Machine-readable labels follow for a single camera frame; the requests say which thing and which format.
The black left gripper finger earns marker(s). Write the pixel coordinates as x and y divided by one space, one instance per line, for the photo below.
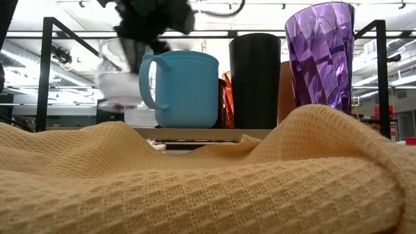
133 57
164 46

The clear plastic cup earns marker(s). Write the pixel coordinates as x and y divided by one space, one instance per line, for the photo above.
110 87

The light blue plastic mug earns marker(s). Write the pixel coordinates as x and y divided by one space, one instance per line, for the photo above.
188 91

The orange faceted tumbler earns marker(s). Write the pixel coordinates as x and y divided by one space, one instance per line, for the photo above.
229 104

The tall black cup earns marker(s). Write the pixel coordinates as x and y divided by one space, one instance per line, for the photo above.
255 81

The peach matte plastic cup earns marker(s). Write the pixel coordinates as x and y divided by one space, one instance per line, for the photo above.
286 97

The purple faceted tumbler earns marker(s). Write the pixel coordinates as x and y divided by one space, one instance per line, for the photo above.
318 52

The black computer tower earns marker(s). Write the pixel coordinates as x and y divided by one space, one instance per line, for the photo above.
109 112

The black ceiling-mounted device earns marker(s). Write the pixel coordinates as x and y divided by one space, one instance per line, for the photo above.
395 58
61 56

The white checked cloth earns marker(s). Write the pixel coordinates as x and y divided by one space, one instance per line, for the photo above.
157 145

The yellow waffle cloth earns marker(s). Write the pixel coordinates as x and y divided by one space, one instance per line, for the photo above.
195 195

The red storage rack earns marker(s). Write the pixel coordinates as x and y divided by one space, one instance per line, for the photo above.
383 120

